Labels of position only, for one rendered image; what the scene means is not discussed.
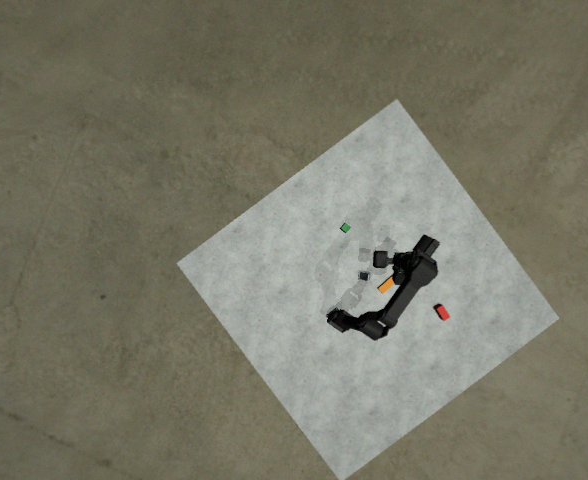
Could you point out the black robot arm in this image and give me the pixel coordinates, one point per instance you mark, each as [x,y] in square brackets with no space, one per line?
[420,270]

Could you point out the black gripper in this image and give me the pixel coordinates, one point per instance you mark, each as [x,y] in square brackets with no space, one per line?
[380,259]

